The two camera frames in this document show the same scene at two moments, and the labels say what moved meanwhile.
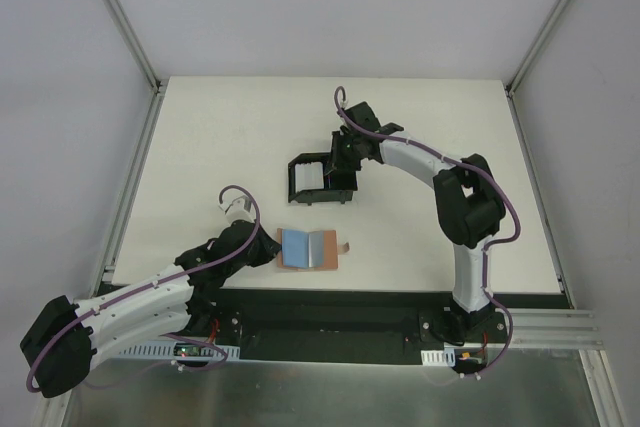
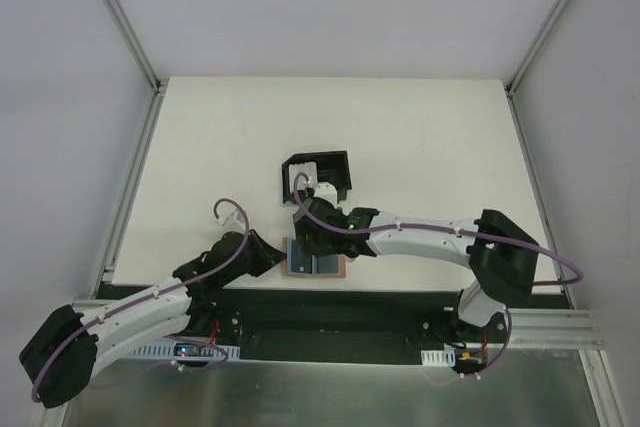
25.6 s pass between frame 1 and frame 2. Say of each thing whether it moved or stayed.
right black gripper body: moved
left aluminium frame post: stayed
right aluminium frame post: stayed
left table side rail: stayed
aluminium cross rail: stayed
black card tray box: moved
